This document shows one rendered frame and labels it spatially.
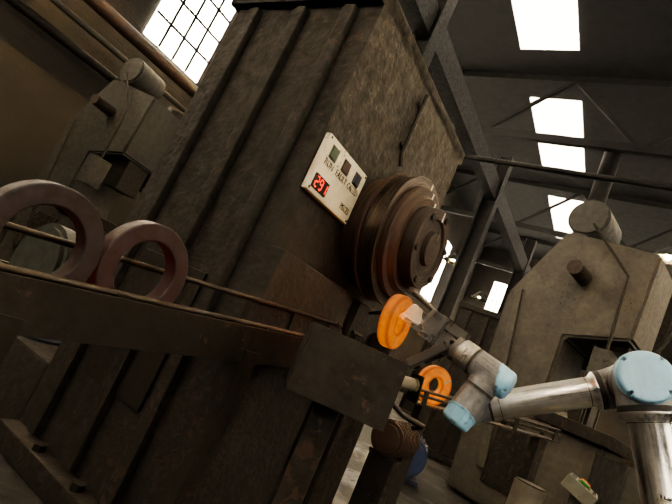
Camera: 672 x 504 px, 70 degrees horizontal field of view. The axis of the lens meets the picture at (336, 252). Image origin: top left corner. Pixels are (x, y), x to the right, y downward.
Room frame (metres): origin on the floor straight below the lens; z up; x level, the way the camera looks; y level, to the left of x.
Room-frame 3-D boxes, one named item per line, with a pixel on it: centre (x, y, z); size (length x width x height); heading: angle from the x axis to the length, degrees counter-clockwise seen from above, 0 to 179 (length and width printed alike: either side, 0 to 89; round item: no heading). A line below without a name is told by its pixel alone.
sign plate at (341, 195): (1.42, 0.09, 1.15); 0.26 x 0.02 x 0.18; 146
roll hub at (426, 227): (1.59, -0.27, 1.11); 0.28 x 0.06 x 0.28; 146
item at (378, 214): (1.64, -0.19, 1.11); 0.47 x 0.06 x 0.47; 146
